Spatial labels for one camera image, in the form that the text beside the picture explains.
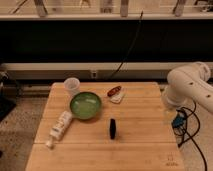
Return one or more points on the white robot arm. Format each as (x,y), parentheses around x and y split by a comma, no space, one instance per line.
(189,82)

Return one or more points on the black eraser block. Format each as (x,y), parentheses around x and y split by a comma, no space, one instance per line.
(112,128)

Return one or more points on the red brown snack bar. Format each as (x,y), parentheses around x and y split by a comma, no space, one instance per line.
(113,91)

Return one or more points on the white wrapper packet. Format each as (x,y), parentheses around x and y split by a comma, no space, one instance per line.
(117,98)

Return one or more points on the green bowl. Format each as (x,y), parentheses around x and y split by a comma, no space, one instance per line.
(85,105)

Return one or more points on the clear plastic cup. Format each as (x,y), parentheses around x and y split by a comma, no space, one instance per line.
(72,85)

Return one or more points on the white lotion bottle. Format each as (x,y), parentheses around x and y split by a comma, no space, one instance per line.
(58,129)

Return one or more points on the blue connector plug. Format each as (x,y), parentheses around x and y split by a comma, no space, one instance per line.
(178,121)

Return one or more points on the black object at left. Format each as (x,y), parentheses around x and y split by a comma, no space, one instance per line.
(6,105)

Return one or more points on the white wall outlet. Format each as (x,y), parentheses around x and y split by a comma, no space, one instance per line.
(94,74)

